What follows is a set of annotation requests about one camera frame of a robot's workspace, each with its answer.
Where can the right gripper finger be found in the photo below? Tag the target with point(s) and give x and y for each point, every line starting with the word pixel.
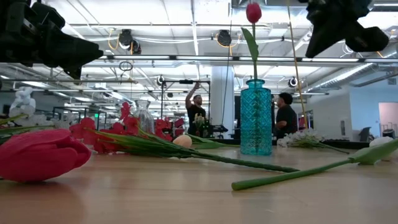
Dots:
pixel 332 32
pixel 315 34

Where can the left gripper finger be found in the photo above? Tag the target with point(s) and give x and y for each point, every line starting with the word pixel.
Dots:
pixel 71 46
pixel 81 63

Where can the red artificial tulip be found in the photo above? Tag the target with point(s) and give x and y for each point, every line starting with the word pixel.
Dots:
pixel 40 155
pixel 253 12

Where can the red blossom flower bunch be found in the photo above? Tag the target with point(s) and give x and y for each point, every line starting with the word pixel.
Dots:
pixel 155 146
pixel 161 126

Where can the white artificial tulip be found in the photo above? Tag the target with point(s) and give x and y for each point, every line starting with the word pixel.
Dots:
pixel 370 155

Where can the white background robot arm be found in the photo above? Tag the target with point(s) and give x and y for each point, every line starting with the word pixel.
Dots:
pixel 23 95

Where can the clear ribbed glass vase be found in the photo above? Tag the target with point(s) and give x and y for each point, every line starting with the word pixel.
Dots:
pixel 145 119

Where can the blue patterned glass vase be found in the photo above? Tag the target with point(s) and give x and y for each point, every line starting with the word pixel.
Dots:
pixel 256 124

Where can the person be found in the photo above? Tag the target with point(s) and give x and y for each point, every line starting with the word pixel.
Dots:
pixel 286 118
pixel 196 113

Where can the red shelf rack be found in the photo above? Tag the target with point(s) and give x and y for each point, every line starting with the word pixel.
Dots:
pixel 301 123

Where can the grey office chair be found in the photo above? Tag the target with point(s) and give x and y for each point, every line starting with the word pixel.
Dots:
pixel 364 134

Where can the dark trash can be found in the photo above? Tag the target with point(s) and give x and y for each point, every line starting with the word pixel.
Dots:
pixel 388 133

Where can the long ceiling light bar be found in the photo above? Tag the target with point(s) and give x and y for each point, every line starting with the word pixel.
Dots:
pixel 202 58

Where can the white building pillar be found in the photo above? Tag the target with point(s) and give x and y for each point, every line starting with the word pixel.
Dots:
pixel 217 102

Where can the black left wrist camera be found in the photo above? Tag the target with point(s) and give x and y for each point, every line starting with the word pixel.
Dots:
pixel 49 15

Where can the black background frame rig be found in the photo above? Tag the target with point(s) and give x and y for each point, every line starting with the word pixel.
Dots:
pixel 186 81

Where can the black aluminium table frame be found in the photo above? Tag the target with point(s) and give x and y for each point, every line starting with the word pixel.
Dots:
pixel 348 144

